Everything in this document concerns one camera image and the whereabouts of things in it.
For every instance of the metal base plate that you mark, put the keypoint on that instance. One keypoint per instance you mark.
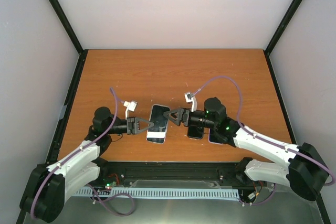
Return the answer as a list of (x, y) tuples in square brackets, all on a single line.
[(283, 207)]

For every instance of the clear magsafe phone case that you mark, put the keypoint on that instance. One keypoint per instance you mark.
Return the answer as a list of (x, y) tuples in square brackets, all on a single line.
[(157, 123)]

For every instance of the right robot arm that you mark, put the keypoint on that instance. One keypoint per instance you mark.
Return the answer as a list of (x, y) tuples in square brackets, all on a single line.
[(238, 135)]

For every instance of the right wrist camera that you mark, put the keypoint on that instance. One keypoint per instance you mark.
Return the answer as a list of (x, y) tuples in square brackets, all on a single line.
[(191, 99)]

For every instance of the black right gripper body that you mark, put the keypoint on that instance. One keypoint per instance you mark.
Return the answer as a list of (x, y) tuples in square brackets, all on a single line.
[(189, 121)]

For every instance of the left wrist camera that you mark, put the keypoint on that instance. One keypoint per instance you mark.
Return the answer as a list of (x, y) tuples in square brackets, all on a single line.
[(130, 106)]

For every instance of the light blue cable duct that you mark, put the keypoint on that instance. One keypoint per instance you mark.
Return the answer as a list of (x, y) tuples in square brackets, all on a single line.
[(172, 193)]

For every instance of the black screen phone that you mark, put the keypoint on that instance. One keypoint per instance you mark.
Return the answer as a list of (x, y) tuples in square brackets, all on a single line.
[(194, 132)]

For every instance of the lavender phone case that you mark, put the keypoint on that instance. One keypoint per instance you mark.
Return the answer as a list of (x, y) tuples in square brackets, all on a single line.
[(218, 136)]

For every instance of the black phone case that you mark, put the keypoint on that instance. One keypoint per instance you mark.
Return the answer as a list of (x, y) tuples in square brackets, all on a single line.
[(195, 133)]

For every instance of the black aluminium frame rail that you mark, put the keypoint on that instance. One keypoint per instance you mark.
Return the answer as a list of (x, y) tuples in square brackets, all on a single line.
[(183, 172)]

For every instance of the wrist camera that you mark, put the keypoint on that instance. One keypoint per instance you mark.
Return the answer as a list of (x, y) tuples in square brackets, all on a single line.
[(130, 106), (191, 99)]

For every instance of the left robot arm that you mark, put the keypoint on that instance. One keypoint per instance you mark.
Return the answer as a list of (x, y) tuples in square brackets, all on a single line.
[(50, 186)]

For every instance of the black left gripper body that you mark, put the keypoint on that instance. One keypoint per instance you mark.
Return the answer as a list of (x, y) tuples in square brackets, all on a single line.
[(129, 129)]

